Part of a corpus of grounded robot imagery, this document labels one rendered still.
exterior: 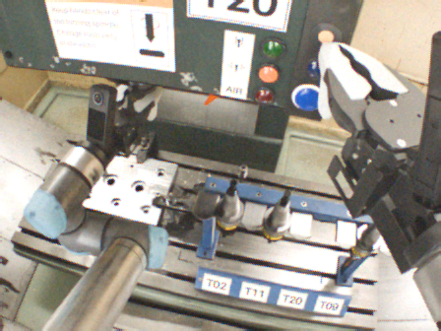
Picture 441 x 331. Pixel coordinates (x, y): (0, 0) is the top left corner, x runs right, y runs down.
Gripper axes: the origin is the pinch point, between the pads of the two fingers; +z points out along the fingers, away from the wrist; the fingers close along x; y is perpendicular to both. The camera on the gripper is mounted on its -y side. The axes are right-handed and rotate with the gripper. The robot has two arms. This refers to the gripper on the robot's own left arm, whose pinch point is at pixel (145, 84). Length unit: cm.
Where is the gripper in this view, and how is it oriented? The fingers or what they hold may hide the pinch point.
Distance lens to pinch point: 74.9
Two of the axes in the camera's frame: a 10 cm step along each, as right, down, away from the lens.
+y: -0.5, 5.9, 8.1
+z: 4.0, -7.3, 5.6
